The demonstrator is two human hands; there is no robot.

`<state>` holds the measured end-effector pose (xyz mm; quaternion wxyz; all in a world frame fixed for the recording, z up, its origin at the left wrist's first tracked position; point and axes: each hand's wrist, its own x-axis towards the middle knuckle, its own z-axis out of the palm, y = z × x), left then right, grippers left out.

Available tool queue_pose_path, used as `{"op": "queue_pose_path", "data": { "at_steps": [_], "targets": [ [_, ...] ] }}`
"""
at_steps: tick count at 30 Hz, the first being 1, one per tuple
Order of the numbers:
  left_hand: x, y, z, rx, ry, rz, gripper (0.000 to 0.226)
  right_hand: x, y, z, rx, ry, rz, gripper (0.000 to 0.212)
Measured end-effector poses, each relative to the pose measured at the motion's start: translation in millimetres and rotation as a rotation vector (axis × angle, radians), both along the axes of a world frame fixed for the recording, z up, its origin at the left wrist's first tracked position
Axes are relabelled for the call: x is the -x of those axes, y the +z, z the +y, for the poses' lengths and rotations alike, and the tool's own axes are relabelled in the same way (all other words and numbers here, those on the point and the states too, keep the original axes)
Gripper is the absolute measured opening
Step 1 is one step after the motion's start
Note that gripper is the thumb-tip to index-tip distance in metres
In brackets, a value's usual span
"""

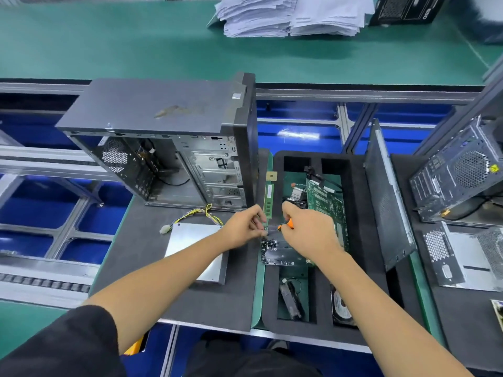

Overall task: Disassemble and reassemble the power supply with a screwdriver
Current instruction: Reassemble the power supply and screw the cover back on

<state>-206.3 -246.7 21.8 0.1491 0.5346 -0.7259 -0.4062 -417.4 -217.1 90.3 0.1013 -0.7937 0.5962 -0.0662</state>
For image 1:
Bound person's left hand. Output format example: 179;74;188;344
220;204;270;252

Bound person's right hand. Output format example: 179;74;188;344
280;200;347;265

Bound silver power supply unit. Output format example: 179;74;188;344
196;251;231;286

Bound silver optical drive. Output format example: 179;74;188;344
163;222;225;281

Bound person's left forearm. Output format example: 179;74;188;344
82;231;237;354

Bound person's right forearm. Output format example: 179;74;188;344
318;251;473;377

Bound person's black trousers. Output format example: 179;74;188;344
184;334;323;377

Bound person's black shirt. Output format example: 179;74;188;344
0;304;128;377

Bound green motherboard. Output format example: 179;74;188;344
261;172;351;268

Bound green memory stick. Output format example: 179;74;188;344
266;183;278;225

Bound clear plastic tray with screws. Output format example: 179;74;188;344
261;231;315;268

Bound processor cooler with fan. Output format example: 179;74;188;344
285;180;311;205

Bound silver hard drive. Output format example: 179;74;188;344
330;286;355;327

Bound dark grey case side panel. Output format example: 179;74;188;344
363;120;418;272

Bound black foam tray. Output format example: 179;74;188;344
259;150;429;346

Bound grey computer tower case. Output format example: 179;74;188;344
409;114;503;225
55;72;260;210

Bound silver perforated metal plate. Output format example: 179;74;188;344
422;222;503;293

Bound yellow box with green button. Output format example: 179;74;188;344
122;329;150;357

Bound stack of white papers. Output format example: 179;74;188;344
208;0;377;38

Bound black cardboard box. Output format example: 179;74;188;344
371;0;449;27

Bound clear plastic bag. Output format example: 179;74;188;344
450;0;503;44

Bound aluminium conveyor frame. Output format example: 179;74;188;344
0;54;503;354

